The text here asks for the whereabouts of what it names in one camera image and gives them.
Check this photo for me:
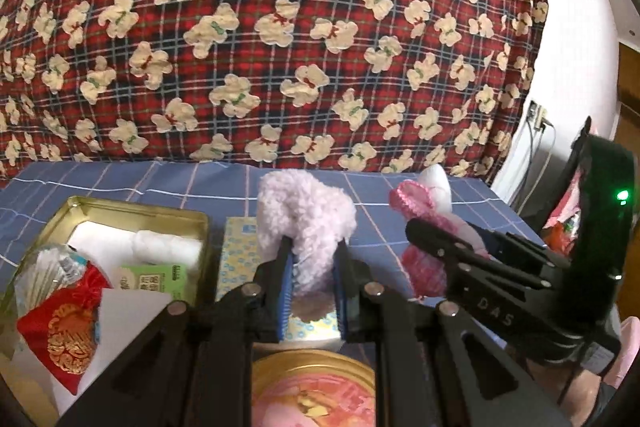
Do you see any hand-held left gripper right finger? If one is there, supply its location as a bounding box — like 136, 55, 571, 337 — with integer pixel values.
330, 241, 571, 427

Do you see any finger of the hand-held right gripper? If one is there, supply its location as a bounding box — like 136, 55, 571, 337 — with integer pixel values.
470, 226, 572, 269
405, 217, 544, 289

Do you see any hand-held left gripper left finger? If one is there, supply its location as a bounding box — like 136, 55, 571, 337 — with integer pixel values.
57, 238, 296, 427

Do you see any pink white knitted sock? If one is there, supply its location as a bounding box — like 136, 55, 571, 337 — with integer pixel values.
389, 164, 482, 301

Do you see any pale pink fluffy plush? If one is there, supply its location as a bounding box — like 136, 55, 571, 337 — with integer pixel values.
256, 169, 359, 321

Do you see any green wipes packet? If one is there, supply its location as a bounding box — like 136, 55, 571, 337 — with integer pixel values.
117, 263, 189, 306

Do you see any gold metal tin box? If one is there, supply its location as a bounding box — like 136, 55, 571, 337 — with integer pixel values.
0, 196, 211, 360

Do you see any red gold brocade pouch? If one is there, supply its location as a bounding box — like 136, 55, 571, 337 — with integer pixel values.
16, 264, 114, 396

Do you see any cotton swab bag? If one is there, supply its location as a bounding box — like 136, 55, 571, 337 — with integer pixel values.
15, 244, 97, 304

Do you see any red plastic bag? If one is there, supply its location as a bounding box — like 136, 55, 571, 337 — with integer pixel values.
544, 226, 568, 251

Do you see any floral tissue pack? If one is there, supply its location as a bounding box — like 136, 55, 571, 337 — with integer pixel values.
217, 217, 346, 351

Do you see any pink patterned bag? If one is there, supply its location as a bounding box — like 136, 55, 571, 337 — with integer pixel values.
542, 167, 586, 234

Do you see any pink cloth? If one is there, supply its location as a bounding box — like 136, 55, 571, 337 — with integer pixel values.
597, 316, 640, 401

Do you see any round gold pink tin lid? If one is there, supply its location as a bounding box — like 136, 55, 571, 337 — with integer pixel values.
250, 348, 377, 427

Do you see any white paper sheet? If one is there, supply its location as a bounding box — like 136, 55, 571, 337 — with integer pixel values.
50, 287, 174, 414

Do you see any blue plaid tablecloth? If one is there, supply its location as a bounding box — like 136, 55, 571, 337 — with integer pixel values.
0, 161, 547, 308

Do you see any wooden door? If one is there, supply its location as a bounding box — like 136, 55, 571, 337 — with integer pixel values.
617, 41, 640, 168

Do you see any red plaid bear-print blanket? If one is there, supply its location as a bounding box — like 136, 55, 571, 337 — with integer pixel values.
0, 0, 551, 180

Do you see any black power cable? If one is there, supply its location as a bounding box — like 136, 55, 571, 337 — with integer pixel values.
510, 122, 538, 208

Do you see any grey power cable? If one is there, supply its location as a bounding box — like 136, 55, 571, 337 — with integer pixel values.
530, 121, 557, 208

